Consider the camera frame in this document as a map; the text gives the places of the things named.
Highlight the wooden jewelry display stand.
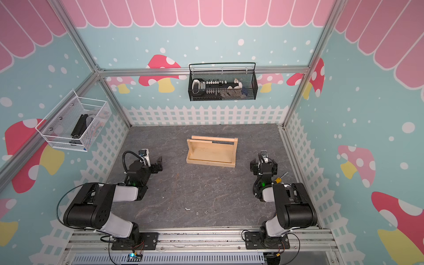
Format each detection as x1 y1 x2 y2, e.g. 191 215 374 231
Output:
186 136 238 168

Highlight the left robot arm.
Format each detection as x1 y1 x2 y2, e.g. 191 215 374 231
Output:
56 149 163 252

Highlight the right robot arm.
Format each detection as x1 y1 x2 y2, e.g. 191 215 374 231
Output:
241 151 318 251

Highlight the black box in white basket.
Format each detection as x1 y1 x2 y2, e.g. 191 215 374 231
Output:
71 114 88 139

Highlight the green lit circuit board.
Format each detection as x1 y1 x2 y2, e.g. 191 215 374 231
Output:
127 252 143 262

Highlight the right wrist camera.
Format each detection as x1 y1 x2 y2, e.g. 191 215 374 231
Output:
258 151 268 169

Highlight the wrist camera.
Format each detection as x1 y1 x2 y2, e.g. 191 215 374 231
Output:
258 151 268 169
139 149 151 167

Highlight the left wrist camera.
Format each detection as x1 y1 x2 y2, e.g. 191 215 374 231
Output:
139 149 151 167

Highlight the yellow handled screwdriver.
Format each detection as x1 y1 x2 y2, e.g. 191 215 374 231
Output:
274 172 289 184

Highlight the white wire mesh basket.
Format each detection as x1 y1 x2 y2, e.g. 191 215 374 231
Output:
35 91 112 152

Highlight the black wire mesh basket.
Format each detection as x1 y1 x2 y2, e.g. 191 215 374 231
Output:
188 62 258 101

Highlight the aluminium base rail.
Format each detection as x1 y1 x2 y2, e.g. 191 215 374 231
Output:
59 226 343 265

